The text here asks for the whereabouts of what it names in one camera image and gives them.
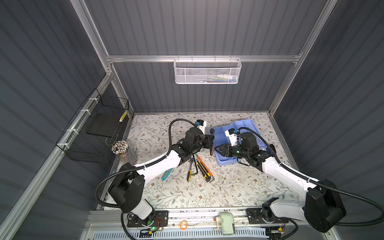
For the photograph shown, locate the white wire wall basket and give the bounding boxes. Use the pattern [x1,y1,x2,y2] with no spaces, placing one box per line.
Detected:
[173,57,242,85]

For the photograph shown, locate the white blue tool box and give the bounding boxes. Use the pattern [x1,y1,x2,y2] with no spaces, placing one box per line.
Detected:
[213,119,260,166]

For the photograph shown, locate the black hex key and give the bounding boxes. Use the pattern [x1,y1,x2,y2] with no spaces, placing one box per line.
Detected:
[192,155,199,176]

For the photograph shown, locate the yellow black pliers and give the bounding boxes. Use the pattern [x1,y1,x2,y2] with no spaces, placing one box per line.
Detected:
[187,159,194,182]

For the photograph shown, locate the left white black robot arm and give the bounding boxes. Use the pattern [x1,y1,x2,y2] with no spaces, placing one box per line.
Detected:
[94,119,214,226]

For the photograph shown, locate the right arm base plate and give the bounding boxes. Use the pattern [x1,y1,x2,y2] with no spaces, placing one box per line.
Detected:
[246,208,289,225]

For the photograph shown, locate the mint green device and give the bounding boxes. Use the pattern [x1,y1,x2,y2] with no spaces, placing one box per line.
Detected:
[216,212,236,235]

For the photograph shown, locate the teal utility knife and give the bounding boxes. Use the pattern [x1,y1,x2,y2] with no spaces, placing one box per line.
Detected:
[162,168,173,181]

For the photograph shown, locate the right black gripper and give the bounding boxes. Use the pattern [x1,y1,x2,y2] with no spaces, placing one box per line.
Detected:
[214,143,249,160]

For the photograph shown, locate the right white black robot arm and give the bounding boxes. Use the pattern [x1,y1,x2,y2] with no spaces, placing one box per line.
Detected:
[215,127,384,233]

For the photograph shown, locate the yellow black utility knife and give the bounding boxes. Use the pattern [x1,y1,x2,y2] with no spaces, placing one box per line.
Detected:
[197,160,215,183]

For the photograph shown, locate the yellow green marker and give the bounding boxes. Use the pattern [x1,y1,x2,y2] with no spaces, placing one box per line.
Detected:
[119,111,128,123]

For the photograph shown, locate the orange pencil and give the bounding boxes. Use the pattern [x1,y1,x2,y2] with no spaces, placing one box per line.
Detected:
[197,155,213,177]

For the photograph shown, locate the black wire side basket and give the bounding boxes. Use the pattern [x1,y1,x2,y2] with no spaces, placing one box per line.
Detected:
[57,90,130,164]

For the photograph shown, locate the black handled screwdriver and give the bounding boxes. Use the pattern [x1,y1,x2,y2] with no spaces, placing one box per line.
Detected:
[209,129,215,156]

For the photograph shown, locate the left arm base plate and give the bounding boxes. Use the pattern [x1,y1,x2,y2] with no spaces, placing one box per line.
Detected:
[127,211,169,228]

